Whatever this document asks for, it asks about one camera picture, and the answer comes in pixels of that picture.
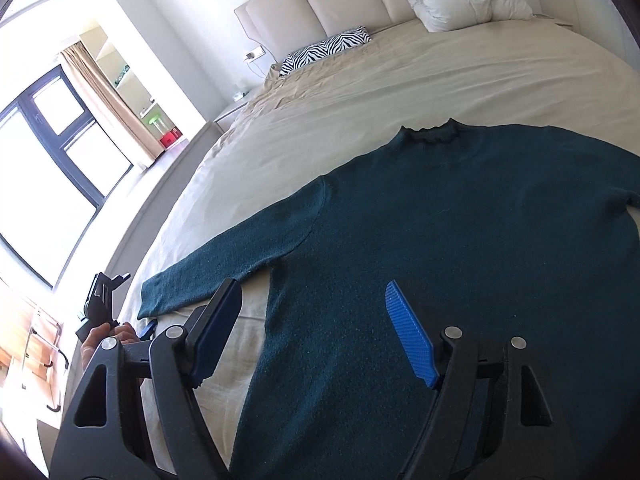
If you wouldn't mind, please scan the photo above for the white wall shelf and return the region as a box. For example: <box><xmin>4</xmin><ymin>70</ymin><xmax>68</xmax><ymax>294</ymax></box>
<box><xmin>80</xmin><ymin>25</ymin><xmax>176</xmax><ymax>142</ymax></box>

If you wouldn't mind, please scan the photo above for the dark teal knit sweater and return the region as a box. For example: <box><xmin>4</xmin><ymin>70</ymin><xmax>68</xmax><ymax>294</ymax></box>
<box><xmin>140</xmin><ymin>122</ymin><xmax>639</xmax><ymax>479</ymax></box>

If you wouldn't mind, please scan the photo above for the red box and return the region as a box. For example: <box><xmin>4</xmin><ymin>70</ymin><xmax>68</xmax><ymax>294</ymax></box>
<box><xmin>160</xmin><ymin>127</ymin><xmax>182</xmax><ymax>148</ymax></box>

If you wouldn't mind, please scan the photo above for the beige curtain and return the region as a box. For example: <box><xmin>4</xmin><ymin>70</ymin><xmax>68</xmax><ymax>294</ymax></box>
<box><xmin>58</xmin><ymin>41</ymin><xmax>164</xmax><ymax>167</ymax></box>

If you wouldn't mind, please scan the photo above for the white wardrobe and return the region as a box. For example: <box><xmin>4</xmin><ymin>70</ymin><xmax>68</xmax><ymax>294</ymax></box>
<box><xmin>527</xmin><ymin>0</ymin><xmax>640</xmax><ymax>68</ymax></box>

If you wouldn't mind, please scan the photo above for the wall socket with charger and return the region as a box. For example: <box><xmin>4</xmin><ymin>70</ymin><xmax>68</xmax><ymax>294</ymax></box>
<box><xmin>244</xmin><ymin>46</ymin><xmax>266</xmax><ymax>63</ymax></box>

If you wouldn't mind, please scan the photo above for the zebra print pillow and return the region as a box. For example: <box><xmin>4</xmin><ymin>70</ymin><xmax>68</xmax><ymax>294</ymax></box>
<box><xmin>279</xmin><ymin>26</ymin><xmax>371</xmax><ymax>77</ymax></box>

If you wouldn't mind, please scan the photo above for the wooden chair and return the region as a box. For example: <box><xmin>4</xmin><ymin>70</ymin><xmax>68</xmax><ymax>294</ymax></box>
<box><xmin>20</xmin><ymin>308</ymin><xmax>70</xmax><ymax>413</ymax></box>

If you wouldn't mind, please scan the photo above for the green container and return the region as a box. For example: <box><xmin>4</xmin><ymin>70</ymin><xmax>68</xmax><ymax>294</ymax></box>
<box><xmin>144</xmin><ymin>113</ymin><xmax>168</xmax><ymax>136</ymax></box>

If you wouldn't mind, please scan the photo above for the beige upholstered headboard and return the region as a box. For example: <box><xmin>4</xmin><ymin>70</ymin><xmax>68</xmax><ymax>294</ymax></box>
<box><xmin>234</xmin><ymin>0</ymin><xmax>416</xmax><ymax>62</ymax></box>

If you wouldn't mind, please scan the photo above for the beige bed sheet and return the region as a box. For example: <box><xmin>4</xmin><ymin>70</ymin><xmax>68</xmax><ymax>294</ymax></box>
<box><xmin>64</xmin><ymin>16</ymin><xmax>640</xmax><ymax>470</ymax></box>

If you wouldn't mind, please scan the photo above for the person's left hand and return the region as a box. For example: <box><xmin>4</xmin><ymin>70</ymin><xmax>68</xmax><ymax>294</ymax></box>
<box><xmin>80</xmin><ymin>322</ymin><xmax>140</xmax><ymax>370</ymax></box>

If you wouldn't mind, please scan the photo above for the dark framed window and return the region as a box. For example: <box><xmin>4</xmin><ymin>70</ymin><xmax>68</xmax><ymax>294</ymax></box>
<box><xmin>1</xmin><ymin>65</ymin><xmax>132</xmax><ymax>287</ymax></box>

